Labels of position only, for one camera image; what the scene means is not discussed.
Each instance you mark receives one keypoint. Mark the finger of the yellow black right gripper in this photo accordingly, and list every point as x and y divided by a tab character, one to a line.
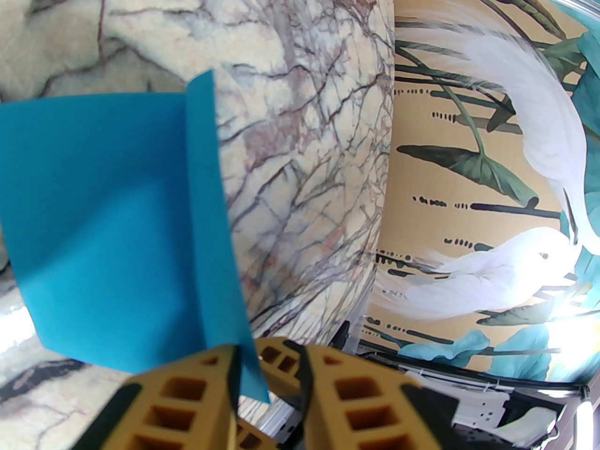
281	363

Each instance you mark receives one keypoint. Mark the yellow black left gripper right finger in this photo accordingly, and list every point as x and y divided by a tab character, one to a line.
356	410

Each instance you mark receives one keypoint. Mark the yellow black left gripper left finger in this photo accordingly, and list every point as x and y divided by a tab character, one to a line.
187	406

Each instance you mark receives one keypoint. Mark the blue paper sheet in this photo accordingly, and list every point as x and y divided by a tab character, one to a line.
117	228

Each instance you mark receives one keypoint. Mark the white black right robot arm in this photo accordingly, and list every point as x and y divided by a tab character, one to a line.
468	410

